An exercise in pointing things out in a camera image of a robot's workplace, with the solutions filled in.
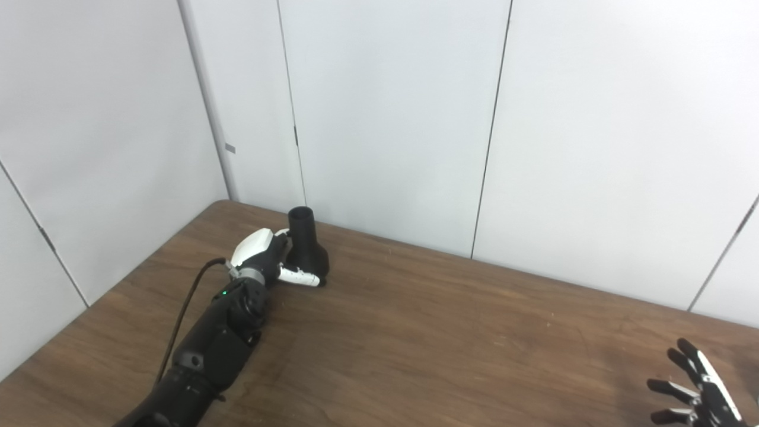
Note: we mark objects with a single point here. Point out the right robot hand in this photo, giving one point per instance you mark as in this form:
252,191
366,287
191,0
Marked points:
708,394

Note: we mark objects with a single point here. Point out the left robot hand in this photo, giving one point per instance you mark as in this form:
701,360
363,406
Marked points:
255,249

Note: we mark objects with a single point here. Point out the black nozzle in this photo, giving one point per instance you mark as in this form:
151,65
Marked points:
305,249

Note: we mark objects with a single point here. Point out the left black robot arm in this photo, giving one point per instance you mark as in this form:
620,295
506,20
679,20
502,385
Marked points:
213,350

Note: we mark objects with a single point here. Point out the white wall pole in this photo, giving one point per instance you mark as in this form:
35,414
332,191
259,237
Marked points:
207,101

